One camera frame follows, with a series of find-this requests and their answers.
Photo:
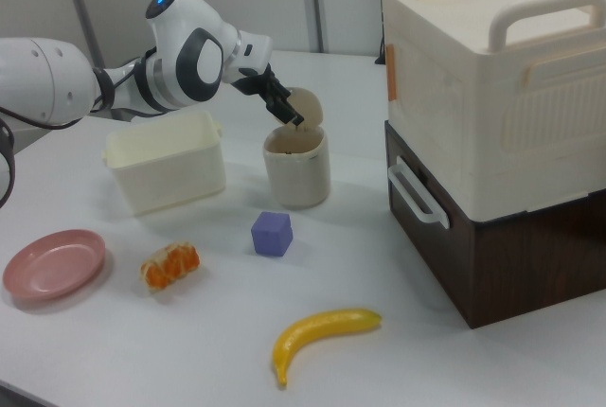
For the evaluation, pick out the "dark robot gripper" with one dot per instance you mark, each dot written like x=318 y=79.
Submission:
x=255 y=52

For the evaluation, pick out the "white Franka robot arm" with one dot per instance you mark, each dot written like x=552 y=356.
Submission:
x=47 y=80

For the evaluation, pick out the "cream trash can with lid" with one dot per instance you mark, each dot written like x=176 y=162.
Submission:
x=296 y=175

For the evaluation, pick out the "orange tape strip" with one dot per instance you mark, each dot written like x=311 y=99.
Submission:
x=391 y=76

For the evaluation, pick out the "purple foam cube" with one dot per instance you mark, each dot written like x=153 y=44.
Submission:
x=271 y=236

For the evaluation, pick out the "white open plastic bin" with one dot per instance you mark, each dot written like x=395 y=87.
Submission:
x=165 y=175

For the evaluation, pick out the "cream plastic storage box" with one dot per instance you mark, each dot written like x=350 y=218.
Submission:
x=473 y=94

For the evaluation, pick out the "peeled orange fruit toy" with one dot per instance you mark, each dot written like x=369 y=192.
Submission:
x=170 y=267

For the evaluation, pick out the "yellow toy banana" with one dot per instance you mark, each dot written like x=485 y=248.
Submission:
x=308 y=331

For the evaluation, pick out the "pink plastic plate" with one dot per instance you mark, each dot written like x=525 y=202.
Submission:
x=52 y=265

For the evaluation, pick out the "dark brown drawer box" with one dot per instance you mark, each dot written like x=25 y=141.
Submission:
x=521 y=265

